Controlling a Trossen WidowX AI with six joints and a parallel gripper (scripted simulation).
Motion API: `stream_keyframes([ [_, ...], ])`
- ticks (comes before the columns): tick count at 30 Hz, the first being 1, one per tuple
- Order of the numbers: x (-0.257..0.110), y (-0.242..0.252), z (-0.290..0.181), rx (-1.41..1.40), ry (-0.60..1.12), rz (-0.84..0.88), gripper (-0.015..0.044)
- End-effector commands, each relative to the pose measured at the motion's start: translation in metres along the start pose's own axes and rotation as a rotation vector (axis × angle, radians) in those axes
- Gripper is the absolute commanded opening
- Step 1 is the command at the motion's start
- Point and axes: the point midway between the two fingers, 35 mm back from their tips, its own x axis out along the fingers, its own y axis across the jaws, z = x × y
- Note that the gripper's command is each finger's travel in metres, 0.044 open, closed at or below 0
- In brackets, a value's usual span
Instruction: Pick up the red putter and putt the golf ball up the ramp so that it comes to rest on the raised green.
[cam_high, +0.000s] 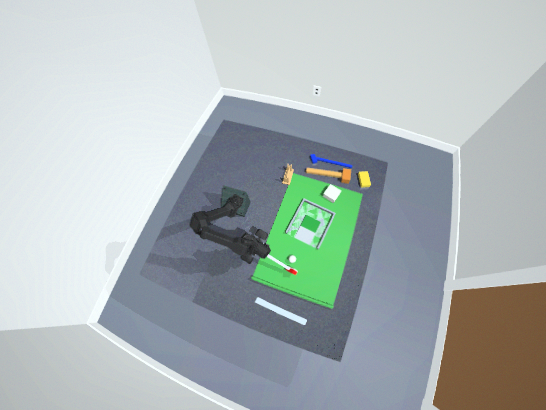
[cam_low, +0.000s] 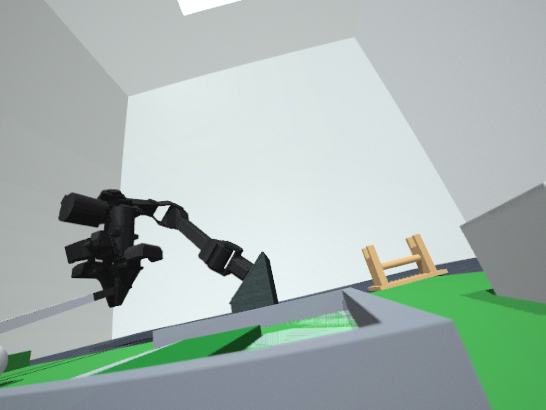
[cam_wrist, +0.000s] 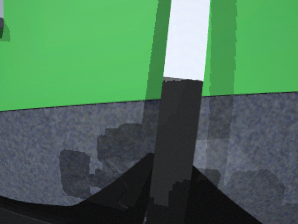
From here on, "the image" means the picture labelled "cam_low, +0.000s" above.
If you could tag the green flat mat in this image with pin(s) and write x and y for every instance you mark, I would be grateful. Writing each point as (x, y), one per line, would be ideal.
(504, 337)

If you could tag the white ball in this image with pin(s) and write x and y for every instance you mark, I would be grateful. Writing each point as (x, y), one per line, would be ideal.
(3, 359)

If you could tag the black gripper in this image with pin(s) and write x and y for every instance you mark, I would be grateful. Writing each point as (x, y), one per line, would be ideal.
(126, 267)

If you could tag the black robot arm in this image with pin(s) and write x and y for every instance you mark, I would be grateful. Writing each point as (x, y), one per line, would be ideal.
(113, 209)

